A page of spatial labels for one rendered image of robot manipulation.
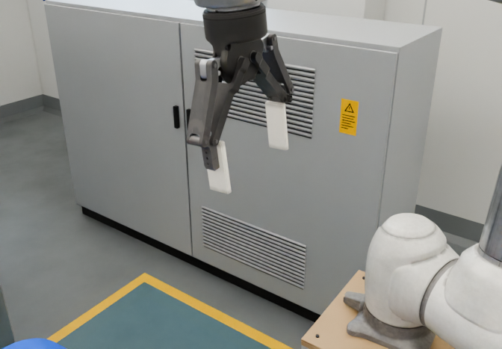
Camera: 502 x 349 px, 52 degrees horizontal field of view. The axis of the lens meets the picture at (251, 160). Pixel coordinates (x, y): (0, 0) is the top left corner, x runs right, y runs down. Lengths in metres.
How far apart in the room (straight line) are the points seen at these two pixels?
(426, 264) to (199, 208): 1.92
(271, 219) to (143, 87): 0.98
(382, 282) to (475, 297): 0.20
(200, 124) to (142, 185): 2.55
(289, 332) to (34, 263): 1.60
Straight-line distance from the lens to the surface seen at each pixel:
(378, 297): 1.16
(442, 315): 1.07
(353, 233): 2.34
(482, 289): 1.00
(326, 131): 2.20
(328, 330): 1.25
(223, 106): 0.61
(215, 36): 0.61
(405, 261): 1.08
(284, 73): 0.71
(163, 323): 2.81
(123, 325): 2.84
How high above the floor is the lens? 1.86
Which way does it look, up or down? 25 degrees down
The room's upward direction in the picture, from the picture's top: straight up
